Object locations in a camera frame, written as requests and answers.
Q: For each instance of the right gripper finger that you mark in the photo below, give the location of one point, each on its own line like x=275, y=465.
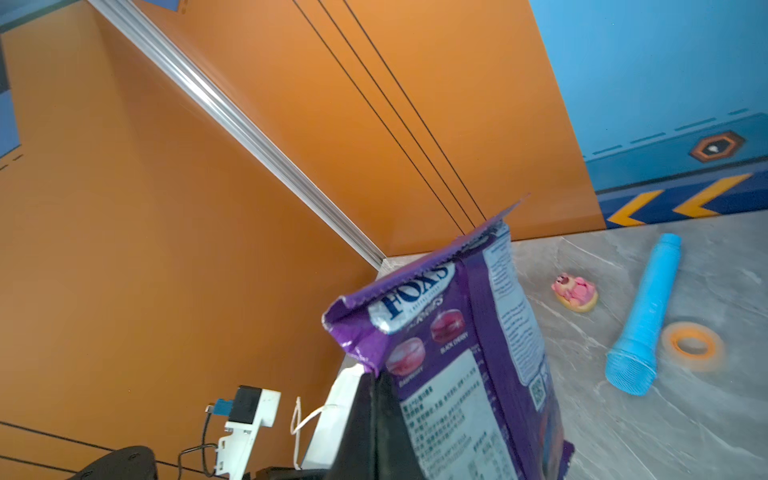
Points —
x=375, y=442

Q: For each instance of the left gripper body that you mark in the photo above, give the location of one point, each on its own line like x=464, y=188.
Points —
x=130, y=463

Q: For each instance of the white floral paper bag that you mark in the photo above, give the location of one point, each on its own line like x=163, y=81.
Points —
x=331, y=419

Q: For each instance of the purple Fox's candy bag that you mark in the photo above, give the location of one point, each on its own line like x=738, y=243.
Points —
x=460, y=339

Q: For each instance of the pink toy cupcake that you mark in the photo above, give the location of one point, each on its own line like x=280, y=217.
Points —
x=575, y=293

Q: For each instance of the blue toy microphone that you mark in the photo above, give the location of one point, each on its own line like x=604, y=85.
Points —
x=631, y=364

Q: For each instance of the left aluminium corner post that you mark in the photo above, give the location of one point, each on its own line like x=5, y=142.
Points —
x=145, y=35

